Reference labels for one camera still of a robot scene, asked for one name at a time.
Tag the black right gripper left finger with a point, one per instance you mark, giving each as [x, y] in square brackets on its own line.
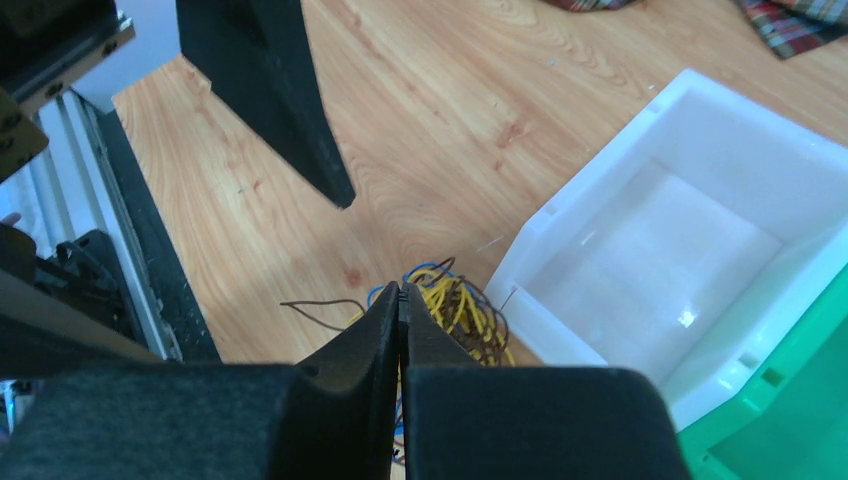
[330, 416]

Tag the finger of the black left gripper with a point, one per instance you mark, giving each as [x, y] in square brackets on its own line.
[257, 58]

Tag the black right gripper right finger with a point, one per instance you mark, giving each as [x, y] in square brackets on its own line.
[463, 420]

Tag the white plastic bin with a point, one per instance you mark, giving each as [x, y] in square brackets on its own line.
[686, 249]

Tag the green plastic bin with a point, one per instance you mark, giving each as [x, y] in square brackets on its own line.
[790, 419]

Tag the plaid flannel cloth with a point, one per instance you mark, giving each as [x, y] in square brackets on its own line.
[787, 28]

